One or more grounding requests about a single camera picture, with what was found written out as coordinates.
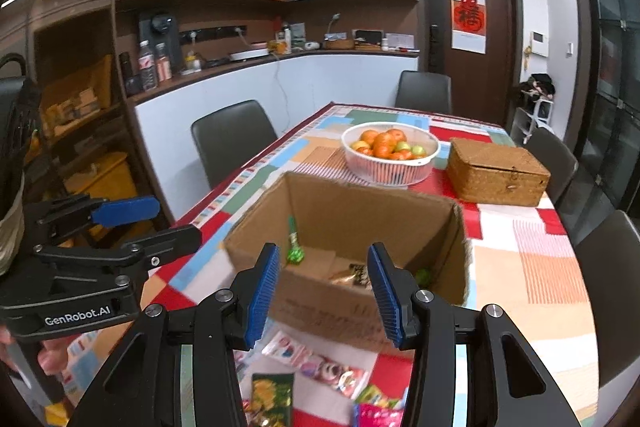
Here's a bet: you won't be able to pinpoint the yellow green small candy packet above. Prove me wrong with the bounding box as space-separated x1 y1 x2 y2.
356 384 405 410

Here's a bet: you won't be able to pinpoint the magenta snack packet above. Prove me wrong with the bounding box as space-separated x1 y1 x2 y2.
352 403 404 427

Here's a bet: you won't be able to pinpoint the pink Lotso bear candy packet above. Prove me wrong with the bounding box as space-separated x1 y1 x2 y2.
262 331 369 399

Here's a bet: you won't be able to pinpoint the gold fortune biscuits packet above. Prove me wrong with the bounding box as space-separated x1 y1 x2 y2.
329 263 371 289

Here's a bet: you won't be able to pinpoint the person's left hand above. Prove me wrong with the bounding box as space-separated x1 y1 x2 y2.
0 325 76 375

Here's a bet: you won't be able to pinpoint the dark green snack packet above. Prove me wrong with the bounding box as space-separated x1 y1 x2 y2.
248 373 294 427

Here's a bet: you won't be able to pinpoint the colourful patchwork tablecloth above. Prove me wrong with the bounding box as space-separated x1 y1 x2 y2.
44 102 601 427

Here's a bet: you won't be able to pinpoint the left side dark chair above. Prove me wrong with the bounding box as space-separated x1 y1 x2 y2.
191 100 278 188

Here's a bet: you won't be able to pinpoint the KUPOH cardboard box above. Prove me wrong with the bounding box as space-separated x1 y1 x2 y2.
224 172 468 353

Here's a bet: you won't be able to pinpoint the right near dark chair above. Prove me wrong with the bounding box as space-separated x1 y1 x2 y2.
575 210 639 385

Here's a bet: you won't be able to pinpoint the water bottle red label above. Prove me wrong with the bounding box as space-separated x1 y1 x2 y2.
138 40 157 91

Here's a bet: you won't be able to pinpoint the white lower counter cabinets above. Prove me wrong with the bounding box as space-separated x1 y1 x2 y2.
133 53 420 223

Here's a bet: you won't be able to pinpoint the woven wicker basket box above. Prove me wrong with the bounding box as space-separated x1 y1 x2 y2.
446 138 551 207

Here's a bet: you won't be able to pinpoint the glass sliding door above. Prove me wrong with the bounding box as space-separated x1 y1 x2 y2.
582 0 639 212

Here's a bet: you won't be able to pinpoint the right far dark chair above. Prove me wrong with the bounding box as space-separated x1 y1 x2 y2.
525 128 578 205

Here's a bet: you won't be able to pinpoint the white fruit basket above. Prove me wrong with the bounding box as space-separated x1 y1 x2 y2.
341 121 440 187

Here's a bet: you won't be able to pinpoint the oranges in basket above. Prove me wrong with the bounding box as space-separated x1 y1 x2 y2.
349 128 437 161

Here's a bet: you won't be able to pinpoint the dark wooden door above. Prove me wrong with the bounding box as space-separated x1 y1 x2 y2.
419 0 523 127

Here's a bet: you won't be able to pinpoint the far end dark chair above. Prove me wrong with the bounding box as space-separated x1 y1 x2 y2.
395 70 452 115

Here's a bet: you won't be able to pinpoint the red fu calendar poster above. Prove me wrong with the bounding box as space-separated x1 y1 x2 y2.
450 0 487 54

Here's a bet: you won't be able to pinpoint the wall intercom panel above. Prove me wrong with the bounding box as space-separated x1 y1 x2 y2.
529 31 549 57

